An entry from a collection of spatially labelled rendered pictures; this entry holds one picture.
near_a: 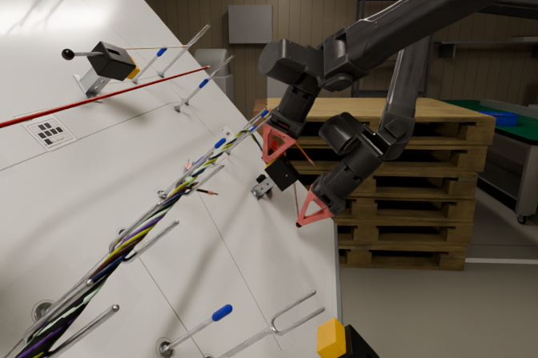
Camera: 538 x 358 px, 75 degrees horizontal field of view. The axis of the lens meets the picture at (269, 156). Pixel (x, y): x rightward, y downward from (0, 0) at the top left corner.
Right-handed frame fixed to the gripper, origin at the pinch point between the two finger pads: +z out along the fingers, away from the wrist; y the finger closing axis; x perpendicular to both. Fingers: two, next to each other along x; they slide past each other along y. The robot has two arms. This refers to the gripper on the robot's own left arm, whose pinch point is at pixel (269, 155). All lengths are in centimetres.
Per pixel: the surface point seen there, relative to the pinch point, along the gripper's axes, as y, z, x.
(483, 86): -653, -102, 245
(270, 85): -503, 58, -84
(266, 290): 21.6, 11.6, 10.3
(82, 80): 23.5, -4.4, -25.7
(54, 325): 54, -4, -2
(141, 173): 26.1, 2.1, -12.3
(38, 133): 35.4, -1.5, -20.5
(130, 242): 46.1, -4.4, -3.0
